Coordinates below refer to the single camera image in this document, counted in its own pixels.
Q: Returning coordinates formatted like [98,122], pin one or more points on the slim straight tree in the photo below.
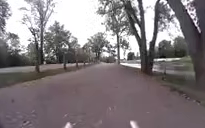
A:
[118,50]

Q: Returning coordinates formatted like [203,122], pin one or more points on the reddish grey gravel path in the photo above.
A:
[103,96]

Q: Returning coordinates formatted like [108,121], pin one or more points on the forked dark tree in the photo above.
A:
[143,56]

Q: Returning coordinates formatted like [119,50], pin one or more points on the row of dark trees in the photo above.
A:
[61,43]

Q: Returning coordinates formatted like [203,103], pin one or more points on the tall sparse tree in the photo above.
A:
[39,50]

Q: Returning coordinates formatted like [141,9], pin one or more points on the robot's own part right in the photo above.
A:
[134,124]

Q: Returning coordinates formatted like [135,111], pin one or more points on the robot's own part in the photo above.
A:
[67,125]
[134,124]

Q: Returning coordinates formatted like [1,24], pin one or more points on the robot's own part left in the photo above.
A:
[67,125]

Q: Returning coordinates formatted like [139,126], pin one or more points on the distant row of trees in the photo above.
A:
[171,48]

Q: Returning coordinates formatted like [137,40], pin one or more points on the pale grey road strip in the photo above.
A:
[176,68]
[10,69]

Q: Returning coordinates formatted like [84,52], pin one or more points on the grass verge with pale edge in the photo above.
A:
[183,86]

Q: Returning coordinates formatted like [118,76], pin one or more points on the grass strip beside dark wood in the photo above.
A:
[10,78]

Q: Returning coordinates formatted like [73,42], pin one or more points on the thick double-trunk tree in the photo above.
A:
[203,56]

